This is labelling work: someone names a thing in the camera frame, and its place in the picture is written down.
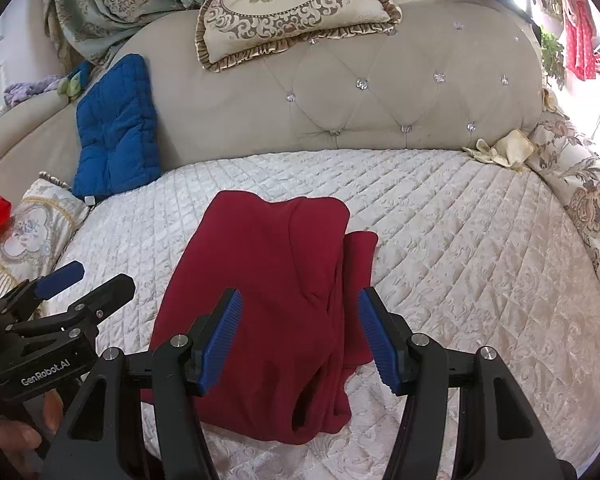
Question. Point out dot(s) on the red hanging garment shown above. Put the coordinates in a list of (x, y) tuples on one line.
[(577, 35)]

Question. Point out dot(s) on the beige tufted headboard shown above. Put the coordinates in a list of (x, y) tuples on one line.
[(330, 105)]

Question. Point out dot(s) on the ornate floral fringed pillow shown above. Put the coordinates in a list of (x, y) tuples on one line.
[(290, 5)]

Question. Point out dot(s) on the red garment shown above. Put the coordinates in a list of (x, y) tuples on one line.
[(577, 35), (270, 270)]

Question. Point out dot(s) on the green plant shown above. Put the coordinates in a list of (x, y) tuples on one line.
[(552, 57)]

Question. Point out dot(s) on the purple fluffy cloth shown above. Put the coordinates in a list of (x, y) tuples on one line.
[(27, 92)]

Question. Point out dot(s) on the blue quilted cushion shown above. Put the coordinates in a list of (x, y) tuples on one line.
[(117, 130)]

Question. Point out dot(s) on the white quilted bedspread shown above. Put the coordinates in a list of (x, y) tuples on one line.
[(455, 260)]

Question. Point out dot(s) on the grey-green patterned curtain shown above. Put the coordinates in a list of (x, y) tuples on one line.
[(110, 0)]

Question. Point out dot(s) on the striped floral cushion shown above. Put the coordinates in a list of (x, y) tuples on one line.
[(30, 230)]

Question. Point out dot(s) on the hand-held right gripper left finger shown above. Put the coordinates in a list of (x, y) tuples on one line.
[(220, 340)]

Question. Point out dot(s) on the person's left hand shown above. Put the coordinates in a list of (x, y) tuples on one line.
[(15, 441)]

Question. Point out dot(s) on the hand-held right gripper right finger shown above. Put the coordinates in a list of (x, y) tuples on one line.
[(377, 335)]

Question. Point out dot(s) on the cream crumpled cloth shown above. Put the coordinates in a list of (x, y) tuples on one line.
[(510, 150)]

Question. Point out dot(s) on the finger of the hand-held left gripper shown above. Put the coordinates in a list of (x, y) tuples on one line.
[(110, 295), (60, 280)]

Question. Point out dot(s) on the green soft toy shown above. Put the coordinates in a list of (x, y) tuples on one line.
[(72, 87)]

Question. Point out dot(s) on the beige floral bolster pillow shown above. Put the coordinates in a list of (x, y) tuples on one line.
[(580, 190)]

